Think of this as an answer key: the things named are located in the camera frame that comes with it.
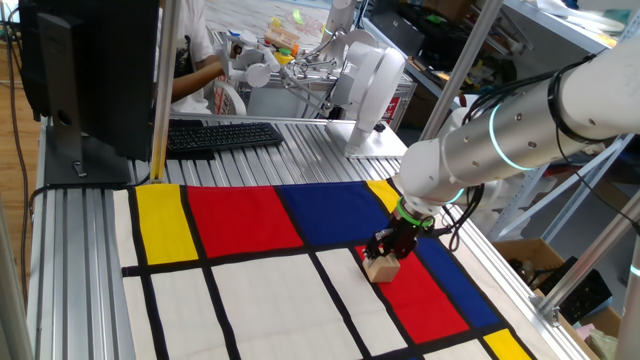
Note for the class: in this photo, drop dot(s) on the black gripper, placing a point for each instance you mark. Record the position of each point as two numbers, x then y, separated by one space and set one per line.
402 240

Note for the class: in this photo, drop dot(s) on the light wooden cube block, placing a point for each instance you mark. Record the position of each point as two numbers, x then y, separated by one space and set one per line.
382 270

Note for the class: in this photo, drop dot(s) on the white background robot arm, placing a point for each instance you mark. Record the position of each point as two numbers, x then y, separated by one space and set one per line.
340 12

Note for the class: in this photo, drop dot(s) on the bare person forearm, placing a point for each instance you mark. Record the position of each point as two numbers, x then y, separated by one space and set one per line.
197 82

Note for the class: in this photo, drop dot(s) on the colour block patterned cloth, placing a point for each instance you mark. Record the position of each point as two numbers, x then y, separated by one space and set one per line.
250 275

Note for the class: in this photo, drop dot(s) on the brown cardboard box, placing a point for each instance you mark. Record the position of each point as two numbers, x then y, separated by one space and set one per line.
525 250

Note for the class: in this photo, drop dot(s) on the white haptic control device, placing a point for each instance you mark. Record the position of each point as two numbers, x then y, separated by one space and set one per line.
372 85

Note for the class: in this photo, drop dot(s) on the grey metal shelf rack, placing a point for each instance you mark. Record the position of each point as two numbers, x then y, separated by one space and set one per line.
565 185

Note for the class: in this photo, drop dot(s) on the silver metal case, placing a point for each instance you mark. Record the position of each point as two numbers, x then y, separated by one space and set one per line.
280 97

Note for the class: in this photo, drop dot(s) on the black plastic crate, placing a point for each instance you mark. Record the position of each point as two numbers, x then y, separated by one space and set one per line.
580 295

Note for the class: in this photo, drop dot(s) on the black computer keyboard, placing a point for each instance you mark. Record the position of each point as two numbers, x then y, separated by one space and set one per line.
222 136

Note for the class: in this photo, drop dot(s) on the white plastic chair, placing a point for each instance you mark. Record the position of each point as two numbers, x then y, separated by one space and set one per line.
232 100

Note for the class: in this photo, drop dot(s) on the yellow emergency stop box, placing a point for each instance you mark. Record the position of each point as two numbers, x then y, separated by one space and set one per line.
284 56

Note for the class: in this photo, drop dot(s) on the black equipment case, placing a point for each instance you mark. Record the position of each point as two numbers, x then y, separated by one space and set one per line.
425 30

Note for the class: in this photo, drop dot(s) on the pale green plastic bag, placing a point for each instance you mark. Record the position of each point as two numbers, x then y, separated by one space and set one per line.
605 345

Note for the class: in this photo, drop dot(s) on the small wooden box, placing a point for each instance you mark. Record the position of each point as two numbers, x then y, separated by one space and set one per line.
282 37

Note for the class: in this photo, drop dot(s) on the person in white t-shirt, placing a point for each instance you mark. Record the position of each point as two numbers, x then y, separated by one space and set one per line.
192 30

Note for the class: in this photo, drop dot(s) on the black computer monitor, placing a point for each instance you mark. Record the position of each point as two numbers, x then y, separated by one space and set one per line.
100 75

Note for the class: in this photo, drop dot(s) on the aluminium frame post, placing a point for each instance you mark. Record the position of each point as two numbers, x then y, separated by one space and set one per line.
590 255
460 60
165 90

